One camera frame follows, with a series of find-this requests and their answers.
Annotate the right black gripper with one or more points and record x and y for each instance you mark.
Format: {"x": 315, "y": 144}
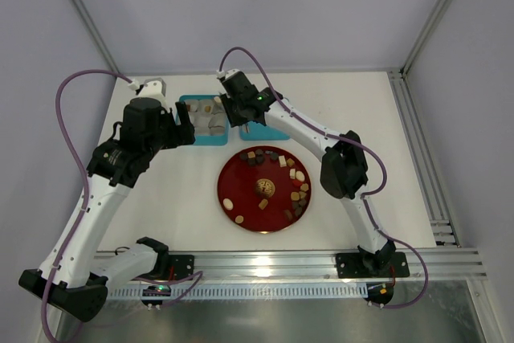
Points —
{"x": 239, "y": 111}

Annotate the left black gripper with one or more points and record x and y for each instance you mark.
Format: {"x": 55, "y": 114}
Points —
{"x": 173, "y": 129}

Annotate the teal chocolate box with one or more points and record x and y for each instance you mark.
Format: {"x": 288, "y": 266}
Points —
{"x": 209, "y": 129}

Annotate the tan caramel square chocolate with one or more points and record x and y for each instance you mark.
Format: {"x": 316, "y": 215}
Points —
{"x": 263, "y": 204}

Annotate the metal tongs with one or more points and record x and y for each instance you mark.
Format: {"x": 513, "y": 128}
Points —
{"x": 220, "y": 108}

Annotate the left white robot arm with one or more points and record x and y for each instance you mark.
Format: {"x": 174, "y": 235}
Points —
{"x": 68, "y": 279}

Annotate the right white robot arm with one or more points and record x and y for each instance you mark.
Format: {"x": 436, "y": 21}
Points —
{"x": 343, "y": 172}

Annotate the dark square chocolate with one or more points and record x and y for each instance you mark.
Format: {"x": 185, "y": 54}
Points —
{"x": 251, "y": 162}

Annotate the cream rectangular chocolate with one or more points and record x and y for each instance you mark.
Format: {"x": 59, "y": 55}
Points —
{"x": 282, "y": 161}

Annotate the white oval chocolate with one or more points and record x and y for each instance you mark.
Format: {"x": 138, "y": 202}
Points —
{"x": 228, "y": 204}
{"x": 300, "y": 176}

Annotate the white oval chocolate right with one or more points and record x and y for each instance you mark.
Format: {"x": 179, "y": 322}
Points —
{"x": 300, "y": 176}

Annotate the brown striped chocolate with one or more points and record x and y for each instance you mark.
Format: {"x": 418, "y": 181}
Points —
{"x": 288, "y": 215}

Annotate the teal box lid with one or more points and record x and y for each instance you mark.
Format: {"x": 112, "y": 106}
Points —
{"x": 255, "y": 127}

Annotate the round red lacquer tray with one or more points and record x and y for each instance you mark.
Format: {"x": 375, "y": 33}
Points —
{"x": 247, "y": 185}

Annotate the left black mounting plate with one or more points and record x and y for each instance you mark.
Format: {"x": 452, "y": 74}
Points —
{"x": 171, "y": 267}

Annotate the black mounting plate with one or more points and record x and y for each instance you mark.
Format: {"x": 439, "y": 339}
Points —
{"x": 171, "y": 267}
{"x": 356, "y": 265}

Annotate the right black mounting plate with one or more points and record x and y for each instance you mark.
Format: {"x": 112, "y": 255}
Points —
{"x": 356, "y": 265}

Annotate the white slotted cable duct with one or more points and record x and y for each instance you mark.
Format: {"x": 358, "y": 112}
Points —
{"x": 211, "y": 290}

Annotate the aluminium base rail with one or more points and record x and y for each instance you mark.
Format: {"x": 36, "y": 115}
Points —
{"x": 441, "y": 263}

